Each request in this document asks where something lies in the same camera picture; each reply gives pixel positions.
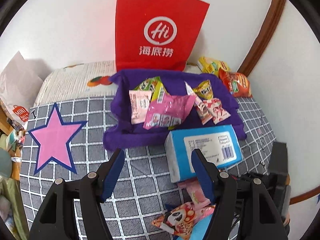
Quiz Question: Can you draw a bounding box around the panda print snack packet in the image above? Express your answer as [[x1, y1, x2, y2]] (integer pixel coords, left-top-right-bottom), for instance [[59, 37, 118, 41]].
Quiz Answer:
[[151, 200, 217, 240]]

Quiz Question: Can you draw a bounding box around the lychee candy white packet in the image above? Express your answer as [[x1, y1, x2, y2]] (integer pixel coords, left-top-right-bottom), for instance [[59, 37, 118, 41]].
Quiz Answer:
[[203, 98, 231, 125]]

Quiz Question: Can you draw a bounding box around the long pink white snack stick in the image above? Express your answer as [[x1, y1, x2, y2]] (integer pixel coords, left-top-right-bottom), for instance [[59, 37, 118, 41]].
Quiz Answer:
[[184, 81, 213, 125]]

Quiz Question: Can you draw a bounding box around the yellow triangular snack packet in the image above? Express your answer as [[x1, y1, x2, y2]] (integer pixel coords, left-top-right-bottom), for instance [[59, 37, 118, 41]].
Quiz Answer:
[[193, 80, 214, 100]]

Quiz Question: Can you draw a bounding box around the magenta snack packet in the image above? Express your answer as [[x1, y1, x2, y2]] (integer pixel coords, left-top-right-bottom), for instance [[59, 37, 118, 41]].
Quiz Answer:
[[143, 82, 195, 130]]

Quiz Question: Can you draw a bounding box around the pink white packet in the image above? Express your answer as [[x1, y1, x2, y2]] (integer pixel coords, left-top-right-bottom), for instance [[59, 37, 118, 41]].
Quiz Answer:
[[129, 90, 152, 125]]

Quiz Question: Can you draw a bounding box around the green triangular snack packet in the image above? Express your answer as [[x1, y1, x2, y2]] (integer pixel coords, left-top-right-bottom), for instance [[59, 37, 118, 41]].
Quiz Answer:
[[134, 76, 161, 92]]

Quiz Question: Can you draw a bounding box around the pale pink peach packet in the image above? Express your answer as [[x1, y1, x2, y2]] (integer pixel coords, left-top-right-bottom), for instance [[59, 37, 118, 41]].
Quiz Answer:
[[177, 178, 210, 210]]

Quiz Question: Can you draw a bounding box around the blue tissue box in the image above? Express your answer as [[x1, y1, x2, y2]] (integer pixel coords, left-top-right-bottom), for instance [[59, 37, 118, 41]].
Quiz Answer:
[[164, 125, 242, 183]]

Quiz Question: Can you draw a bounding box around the pink star sticker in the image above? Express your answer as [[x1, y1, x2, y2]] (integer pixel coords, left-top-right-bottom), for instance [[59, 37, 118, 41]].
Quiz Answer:
[[28, 103, 87, 174]]

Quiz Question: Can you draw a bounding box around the checkered grey tablecloth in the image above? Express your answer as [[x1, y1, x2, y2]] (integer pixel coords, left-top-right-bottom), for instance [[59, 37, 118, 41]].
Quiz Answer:
[[20, 96, 276, 239]]

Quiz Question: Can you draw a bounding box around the orange chips bag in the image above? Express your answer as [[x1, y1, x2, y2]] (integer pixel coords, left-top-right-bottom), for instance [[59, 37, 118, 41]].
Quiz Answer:
[[219, 68, 252, 98]]

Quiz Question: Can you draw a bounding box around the purple towel tray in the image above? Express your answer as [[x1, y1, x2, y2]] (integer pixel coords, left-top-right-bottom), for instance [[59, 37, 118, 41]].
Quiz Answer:
[[103, 69, 247, 151]]

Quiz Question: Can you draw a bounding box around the yellow chips bag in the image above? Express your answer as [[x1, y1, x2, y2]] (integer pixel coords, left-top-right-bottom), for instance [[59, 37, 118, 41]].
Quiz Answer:
[[197, 56, 230, 77]]

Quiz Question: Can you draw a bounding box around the white plastic shopping bag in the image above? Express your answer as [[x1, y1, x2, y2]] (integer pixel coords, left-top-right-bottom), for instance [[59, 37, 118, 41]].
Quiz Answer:
[[1, 52, 43, 126]]

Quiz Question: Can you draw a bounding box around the red paper shopping bag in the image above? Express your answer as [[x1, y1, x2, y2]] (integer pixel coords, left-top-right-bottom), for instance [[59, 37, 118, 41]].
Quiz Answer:
[[115, 0, 209, 72]]

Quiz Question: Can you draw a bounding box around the brown wooden door frame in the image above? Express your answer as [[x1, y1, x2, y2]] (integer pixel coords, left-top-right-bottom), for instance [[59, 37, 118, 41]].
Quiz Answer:
[[238, 0, 286, 76]]

